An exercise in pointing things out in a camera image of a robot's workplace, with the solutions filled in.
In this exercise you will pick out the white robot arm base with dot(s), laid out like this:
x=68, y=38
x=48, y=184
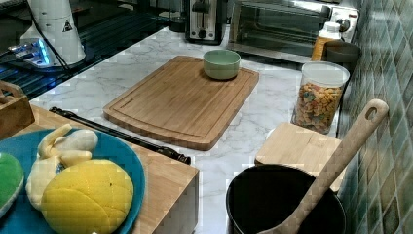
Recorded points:
x=52, y=40

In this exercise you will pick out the wooden drawer cabinet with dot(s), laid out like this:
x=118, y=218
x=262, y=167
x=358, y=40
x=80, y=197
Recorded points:
x=171, y=198

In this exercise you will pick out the wooden cutting board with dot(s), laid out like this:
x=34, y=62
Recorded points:
x=179, y=104

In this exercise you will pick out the green ceramic bowl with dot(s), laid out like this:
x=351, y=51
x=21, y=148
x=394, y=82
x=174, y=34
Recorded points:
x=221, y=64

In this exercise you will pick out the small wooden board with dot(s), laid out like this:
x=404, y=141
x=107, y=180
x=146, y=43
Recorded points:
x=297, y=147

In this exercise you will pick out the black pot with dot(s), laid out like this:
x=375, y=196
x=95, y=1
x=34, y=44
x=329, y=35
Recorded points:
x=261, y=197

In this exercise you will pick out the silver toaster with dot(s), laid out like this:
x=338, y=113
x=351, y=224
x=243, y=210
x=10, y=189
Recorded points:
x=206, y=21

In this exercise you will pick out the silver toaster oven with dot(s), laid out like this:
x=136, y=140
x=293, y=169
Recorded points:
x=288, y=29

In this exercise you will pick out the clear cereal jar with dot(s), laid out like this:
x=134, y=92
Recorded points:
x=319, y=94

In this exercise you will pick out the wooden spoon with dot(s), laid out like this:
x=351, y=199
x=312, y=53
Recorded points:
x=364, y=125

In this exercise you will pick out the yellow plush fruit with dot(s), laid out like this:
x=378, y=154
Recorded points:
x=93, y=197

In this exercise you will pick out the plush banana toy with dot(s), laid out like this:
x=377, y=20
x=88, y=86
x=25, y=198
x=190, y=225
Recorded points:
x=57, y=151

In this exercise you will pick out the orange bottle white cap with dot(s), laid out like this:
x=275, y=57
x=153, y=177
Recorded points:
x=330, y=32

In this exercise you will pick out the wooden box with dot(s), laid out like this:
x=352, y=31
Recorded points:
x=15, y=110

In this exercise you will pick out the green plush toy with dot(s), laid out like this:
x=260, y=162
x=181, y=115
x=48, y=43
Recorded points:
x=11, y=181

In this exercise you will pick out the blue plate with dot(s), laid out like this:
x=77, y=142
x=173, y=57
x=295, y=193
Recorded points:
x=22, y=218

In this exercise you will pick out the dark metal drawer handle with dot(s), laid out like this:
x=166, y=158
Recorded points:
x=166, y=151

